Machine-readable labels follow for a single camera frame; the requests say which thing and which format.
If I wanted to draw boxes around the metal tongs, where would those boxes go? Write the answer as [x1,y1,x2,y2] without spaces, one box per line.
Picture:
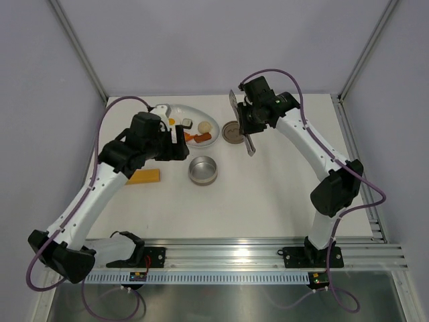
[229,90,256,157]

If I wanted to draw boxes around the beige bun toy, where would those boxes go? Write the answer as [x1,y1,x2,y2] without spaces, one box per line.
[198,121,212,134]

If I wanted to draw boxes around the round metal lunch box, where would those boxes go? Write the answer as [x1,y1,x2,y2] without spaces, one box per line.
[188,156,218,186]

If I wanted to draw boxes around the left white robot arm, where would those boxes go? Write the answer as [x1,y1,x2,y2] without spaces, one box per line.
[28,112,189,284]

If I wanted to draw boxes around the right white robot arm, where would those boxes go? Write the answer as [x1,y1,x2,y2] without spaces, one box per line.
[229,76,363,266]

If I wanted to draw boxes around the yellow wooden block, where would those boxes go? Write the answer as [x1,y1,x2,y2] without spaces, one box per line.
[126,168,161,185]

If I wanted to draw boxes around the orange carrot piece toy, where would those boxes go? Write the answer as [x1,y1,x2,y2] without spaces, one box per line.
[184,132,195,142]

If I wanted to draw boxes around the white oval plate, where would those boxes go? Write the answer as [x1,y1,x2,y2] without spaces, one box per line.
[152,103,220,148]

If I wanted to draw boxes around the sushi roll toy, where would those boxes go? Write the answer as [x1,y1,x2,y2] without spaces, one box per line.
[181,118,193,129]

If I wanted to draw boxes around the orange sausage toy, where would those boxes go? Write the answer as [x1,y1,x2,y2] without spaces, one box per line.
[194,132,212,144]

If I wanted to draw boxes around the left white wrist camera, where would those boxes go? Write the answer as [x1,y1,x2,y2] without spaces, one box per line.
[151,104,172,123]

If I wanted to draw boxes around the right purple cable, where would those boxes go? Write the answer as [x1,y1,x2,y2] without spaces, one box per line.
[239,68,386,317]

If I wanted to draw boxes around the purple cable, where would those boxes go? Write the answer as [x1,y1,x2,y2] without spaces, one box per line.
[25,96,151,317]
[239,68,386,317]

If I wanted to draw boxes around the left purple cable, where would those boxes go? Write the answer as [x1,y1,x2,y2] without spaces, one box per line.
[25,96,151,317]

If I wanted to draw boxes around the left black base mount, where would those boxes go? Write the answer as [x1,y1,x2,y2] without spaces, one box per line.
[106,246,166,269]

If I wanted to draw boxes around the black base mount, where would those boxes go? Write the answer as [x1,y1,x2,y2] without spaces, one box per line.
[106,246,166,269]
[277,246,345,269]

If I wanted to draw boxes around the left aluminium frame post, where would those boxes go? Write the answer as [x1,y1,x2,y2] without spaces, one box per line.
[47,0,109,104]

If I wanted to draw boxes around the aluminium frame post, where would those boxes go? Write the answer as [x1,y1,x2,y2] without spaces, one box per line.
[337,0,402,104]
[47,0,109,104]

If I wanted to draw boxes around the white slotted cable duct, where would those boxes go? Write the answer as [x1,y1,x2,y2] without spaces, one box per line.
[86,271,310,285]

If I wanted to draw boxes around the aluminium front rail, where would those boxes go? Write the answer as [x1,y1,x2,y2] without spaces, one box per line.
[45,237,409,272]

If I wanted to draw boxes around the aluminium rail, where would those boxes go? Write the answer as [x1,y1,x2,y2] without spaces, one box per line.
[45,237,409,272]
[330,93,388,244]

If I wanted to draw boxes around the right aluminium frame post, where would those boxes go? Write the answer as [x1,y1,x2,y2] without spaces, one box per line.
[337,0,402,104]

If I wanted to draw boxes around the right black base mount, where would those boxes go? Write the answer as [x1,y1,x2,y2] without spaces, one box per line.
[277,246,345,269]

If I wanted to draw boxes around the right side aluminium rail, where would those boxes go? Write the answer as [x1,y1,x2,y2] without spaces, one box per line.
[330,93,388,244]

